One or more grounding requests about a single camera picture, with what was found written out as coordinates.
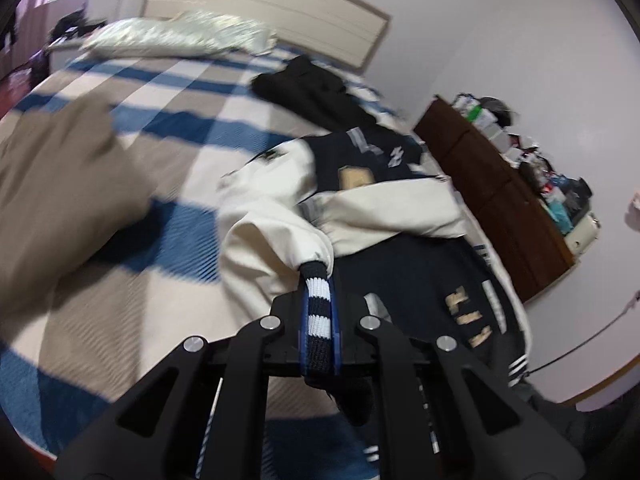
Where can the white plastic container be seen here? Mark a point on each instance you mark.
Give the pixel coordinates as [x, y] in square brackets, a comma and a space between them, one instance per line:
[585, 235]

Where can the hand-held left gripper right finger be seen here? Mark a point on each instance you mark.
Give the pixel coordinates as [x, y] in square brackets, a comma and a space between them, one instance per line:
[351, 332]

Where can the blue beige plaid blanket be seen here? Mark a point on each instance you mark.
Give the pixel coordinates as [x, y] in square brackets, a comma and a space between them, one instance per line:
[165, 100]

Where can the silver white pillow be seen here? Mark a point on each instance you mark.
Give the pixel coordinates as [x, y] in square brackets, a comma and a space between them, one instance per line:
[175, 35]

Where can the cream headboard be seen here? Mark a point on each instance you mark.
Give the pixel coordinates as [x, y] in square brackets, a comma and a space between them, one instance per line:
[280, 5]

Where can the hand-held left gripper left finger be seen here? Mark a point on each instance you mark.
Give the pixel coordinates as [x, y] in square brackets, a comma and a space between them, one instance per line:
[287, 332]

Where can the wooden baseboard trim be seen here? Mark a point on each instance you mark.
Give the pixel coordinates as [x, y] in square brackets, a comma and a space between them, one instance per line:
[610, 377]

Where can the brown wooden dresser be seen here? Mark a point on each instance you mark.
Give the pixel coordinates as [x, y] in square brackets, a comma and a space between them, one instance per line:
[490, 195]

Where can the black garment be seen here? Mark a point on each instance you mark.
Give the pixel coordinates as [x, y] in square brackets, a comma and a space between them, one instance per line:
[310, 90]

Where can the tan cloth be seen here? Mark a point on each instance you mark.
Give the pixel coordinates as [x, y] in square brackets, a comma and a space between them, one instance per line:
[60, 190]

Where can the grey clothing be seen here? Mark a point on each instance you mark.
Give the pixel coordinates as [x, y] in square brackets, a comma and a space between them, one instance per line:
[565, 420]

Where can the navy and cream varsity jacket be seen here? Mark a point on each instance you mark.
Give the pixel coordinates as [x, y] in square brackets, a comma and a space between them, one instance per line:
[400, 210]

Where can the dark bag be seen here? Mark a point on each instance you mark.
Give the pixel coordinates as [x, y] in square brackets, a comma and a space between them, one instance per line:
[72, 25]

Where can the pile of assorted small things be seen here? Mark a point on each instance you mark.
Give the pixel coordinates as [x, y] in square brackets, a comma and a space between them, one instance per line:
[530, 165]

